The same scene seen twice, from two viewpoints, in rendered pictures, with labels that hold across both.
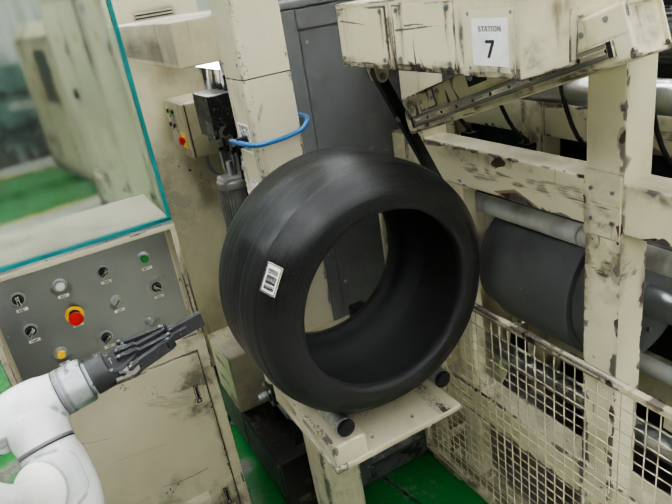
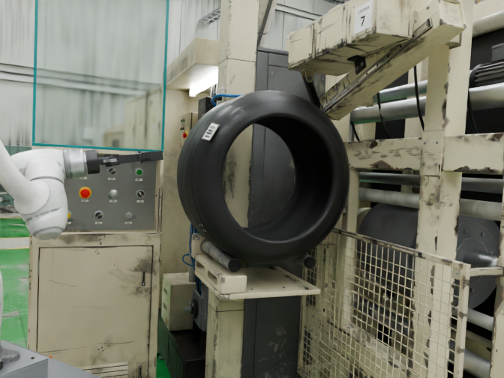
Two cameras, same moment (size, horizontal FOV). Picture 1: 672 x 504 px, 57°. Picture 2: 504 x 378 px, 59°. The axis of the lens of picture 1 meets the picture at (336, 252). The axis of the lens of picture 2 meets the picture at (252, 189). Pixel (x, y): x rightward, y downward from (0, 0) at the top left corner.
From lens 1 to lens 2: 0.70 m
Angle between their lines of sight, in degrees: 21
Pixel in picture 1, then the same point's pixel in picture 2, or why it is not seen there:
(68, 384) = (72, 154)
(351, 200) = (269, 102)
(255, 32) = (241, 34)
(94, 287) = (103, 179)
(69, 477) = (52, 193)
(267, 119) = (235, 85)
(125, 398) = (95, 260)
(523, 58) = (379, 20)
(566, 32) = (406, 18)
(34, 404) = (49, 156)
